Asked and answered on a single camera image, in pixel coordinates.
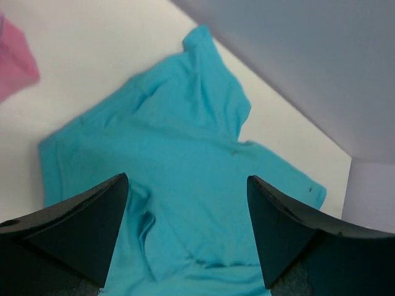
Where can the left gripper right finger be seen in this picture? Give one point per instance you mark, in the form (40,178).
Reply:
(300,247)

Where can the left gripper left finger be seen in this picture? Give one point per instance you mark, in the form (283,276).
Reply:
(68,243)

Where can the teal t-shirt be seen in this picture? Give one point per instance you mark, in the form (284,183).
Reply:
(173,130)

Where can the pink folded t-shirt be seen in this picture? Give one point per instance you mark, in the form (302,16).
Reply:
(18,65)

